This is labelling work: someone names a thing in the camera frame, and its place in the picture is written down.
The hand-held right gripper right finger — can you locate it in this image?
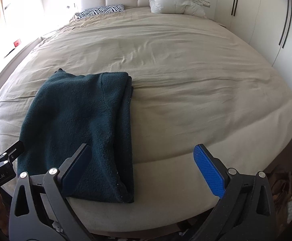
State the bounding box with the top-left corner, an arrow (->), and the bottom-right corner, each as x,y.
189,144 -> 277,241

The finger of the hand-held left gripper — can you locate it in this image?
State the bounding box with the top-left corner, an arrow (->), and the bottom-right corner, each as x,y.
0,141 -> 24,175

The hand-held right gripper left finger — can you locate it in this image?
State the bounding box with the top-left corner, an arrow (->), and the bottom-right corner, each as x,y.
9,143 -> 94,241

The dark green sweater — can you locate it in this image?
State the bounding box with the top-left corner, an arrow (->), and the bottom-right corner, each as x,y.
17,68 -> 136,204

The white window ledge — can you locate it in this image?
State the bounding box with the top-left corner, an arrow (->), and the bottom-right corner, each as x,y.
0,36 -> 42,93

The bed with beige cover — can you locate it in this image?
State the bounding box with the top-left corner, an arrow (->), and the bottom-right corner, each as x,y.
0,5 -> 292,234

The white wardrobe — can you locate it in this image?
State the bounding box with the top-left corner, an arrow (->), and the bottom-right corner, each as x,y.
211,0 -> 292,101

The zebra striped pillow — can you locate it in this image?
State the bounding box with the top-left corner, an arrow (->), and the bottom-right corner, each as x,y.
76,4 -> 125,19

